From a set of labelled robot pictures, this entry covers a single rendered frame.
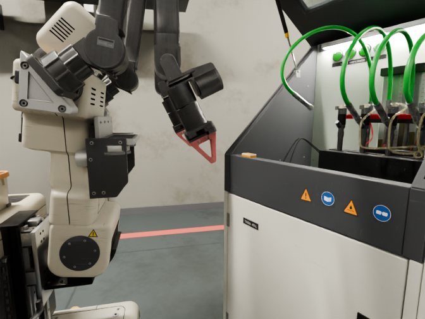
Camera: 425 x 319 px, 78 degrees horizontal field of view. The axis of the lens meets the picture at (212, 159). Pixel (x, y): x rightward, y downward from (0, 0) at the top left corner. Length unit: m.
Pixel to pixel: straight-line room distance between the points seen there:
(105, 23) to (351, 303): 0.89
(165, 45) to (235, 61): 2.64
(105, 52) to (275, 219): 0.70
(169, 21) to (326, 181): 0.57
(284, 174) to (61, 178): 0.66
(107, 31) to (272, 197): 0.68
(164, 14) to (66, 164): 0.47
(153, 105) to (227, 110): 0.85
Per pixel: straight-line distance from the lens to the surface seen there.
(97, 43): 0.62
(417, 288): 0.78
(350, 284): 0.85
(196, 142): 0.63
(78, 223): 0.83
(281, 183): 0.89
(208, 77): 0.63
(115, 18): 0.65
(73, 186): 0.84
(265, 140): 1.20
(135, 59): 1.07
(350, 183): 0.76
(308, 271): 0.92
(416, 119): 0.90
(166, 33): 0.64
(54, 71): 0.64
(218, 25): 3.28
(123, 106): 3.06
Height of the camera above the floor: 1.10
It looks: 9 degrees down
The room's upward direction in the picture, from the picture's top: straight up
